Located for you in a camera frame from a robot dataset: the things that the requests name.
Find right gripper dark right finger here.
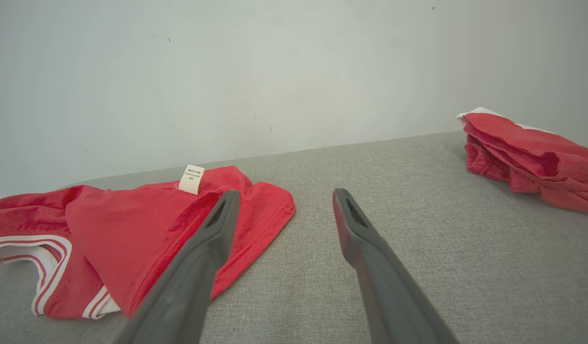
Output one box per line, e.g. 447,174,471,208
332,188,460,344

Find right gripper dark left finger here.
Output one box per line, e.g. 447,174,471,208
112,190,241,344

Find red jersey with white trim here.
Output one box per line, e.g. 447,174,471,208
0,165,296,320

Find red shorts with white waistband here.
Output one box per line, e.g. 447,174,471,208
457,107,588,215

